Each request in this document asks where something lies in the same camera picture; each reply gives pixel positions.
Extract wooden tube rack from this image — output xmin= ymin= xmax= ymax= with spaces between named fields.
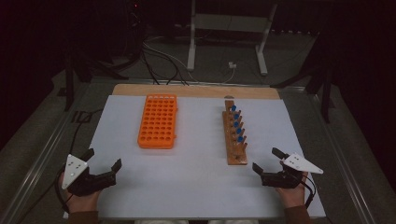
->
xmin=221 ymin=99 xmax=249 ymax=166

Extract aluminium frame rail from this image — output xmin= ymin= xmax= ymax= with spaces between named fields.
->
xmin=0 ymin=78 xmax=94 ymax=224
xmin=306 ymin=90 xmax=379 ymax=224

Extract black floor cables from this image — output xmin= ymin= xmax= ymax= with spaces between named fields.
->
xmin=140 ymin=46 xmax=190 ymax=87

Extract long black floor cable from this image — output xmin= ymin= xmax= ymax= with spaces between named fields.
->
xmin=15 ymin=107 xmax=105 ymax=224

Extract black tripod stand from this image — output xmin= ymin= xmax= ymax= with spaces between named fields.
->
xmin=270 ymin=31 xmax=336 ymax=124
xmin=63 ymin=46 xmax=131 ymax=112

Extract left hand-held gripper cable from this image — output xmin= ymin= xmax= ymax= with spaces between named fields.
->
xmin=53 ymin=169 xmax=75 ymax=215

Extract white floor cable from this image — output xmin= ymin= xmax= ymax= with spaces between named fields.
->
xmin=142 ymin=36 xmax=237 ymax=85

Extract right hand-held gripper cable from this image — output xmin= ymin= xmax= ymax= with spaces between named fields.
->
xmin=298 ymin=174 xmax=318 ymax=210

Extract dark equipment rack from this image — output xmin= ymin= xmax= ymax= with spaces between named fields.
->
xmin=123 ymin=0 xmax=148 ymax=64

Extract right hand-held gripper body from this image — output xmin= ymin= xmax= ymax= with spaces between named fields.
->
xmin=261 ymin=152 xmax=324 ymax=189

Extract orange plastic tube rack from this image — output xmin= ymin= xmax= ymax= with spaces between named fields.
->
xmin=137 ymin=93 xmax=178 ymax=149

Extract hand-held gripper cable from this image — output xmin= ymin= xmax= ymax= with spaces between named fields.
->
xmin=53 ymin=169 xmax=75 ymax=215
xmin=298 ymin=174 xmax=318 ymax=210

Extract person's right hand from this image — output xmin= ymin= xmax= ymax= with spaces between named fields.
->
xmin=275 ymin=173 xmax=309 ymax=210

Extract wooden table board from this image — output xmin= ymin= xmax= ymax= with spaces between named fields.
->
xmin=111 ymin=83 xmax=281 ymax=101

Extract white metal stand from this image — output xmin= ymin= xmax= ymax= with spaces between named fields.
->
xmin=186 ymin=0 xmax=278 ymax=77

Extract white table mat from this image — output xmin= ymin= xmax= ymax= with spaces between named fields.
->
xmin=63 ymin=94 xmax=327 ymax=220

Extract person's left hand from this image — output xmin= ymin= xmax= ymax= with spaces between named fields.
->
xmin=59 ymin=172 xmax=102 ymax=215

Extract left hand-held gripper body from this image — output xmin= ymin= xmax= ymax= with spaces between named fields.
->
xmin=61 ymin=153 xmax=118 ymax=198

